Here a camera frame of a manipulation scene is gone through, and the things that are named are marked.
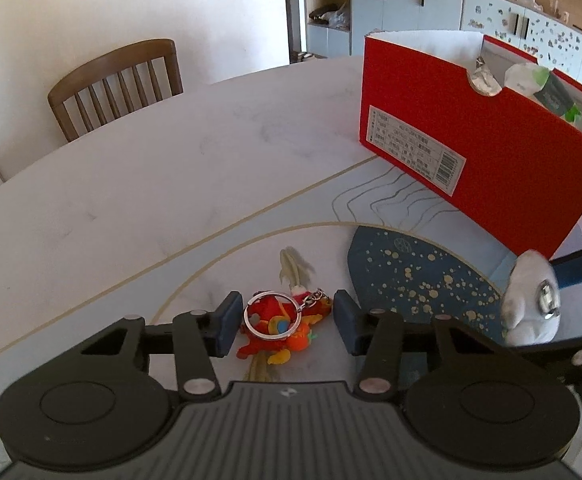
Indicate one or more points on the red cardboard shoe box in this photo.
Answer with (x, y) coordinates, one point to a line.
(496, 175)

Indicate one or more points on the blue speckled placemat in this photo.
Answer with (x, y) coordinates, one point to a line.
(421, 280)

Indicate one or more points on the white plush toy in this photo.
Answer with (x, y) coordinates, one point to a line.
(526, 305)

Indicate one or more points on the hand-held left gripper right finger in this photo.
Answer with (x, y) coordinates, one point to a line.
(348, 325)

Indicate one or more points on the white green wipes packet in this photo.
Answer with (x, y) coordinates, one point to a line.
(546, 87)

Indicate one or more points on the beige dried leaf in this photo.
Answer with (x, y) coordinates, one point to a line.
(293, 267)

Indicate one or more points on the grey plastic bag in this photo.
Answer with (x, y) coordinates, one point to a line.
(340, 16)

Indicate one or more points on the silver foil packet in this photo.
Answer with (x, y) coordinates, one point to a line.
(486, 77)

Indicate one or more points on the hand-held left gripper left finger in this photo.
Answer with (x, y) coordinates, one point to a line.
(228, 324)

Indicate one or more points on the wooden slat-back chair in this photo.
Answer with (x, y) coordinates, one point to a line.
(116, 80)

